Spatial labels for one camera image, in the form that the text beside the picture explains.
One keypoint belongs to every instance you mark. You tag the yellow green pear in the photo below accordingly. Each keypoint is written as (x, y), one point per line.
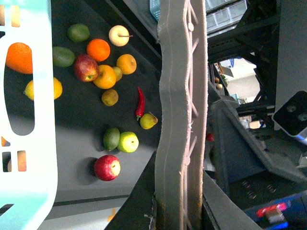
(148, 120)

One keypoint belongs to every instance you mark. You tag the green lime upper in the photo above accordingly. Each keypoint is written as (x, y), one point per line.
(78, 32)

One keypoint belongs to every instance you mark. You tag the light blue basket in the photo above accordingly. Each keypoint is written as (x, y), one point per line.
(27, 192)

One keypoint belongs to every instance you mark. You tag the brownish yellow pear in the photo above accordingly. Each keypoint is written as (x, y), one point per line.
(109, 97)

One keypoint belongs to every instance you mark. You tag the green lime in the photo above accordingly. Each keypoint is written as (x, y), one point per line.
(62, 57)
(78, 32)

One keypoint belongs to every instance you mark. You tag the yellow orange fruit back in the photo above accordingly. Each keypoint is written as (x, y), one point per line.
(127, 63)

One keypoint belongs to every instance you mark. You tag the large orange by basket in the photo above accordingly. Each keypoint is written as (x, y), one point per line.
(19, 58)

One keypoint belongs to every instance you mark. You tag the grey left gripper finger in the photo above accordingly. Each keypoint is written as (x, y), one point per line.
(183, 89)

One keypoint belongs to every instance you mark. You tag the yellow lemon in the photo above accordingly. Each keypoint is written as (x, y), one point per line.
(29, 89)

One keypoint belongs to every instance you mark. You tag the red apple alone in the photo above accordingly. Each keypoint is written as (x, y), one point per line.
(107, 168)

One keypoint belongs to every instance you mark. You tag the yellow orange fruit front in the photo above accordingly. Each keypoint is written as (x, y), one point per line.
(106, 78)

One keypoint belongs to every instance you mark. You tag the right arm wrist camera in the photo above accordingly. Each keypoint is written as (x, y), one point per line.
(292, 117)

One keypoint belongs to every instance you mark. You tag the pale yellow apple with stem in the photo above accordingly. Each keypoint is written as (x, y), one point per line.
(119, 35)

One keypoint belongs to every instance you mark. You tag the black metal produce shelf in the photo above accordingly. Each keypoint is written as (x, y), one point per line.
(250, 175)

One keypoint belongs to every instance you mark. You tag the red apple near shelf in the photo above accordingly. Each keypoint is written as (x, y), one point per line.
(85, 68)

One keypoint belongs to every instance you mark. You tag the green lime lower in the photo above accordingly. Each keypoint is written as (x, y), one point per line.
(62, 57)

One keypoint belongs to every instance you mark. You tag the bright green apple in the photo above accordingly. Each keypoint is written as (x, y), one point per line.
(128, 142)

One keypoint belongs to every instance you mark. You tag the orange near shelf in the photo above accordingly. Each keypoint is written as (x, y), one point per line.
(98, 49)

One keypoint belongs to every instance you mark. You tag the green mango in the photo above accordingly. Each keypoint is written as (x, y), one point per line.
(111, 138)

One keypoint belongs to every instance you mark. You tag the red chili pepper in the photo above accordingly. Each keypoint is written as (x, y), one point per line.
(141, 104)

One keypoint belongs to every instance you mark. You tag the yellow orange fruit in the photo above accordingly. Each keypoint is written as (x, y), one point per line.
(106, 78)
(127, 63)

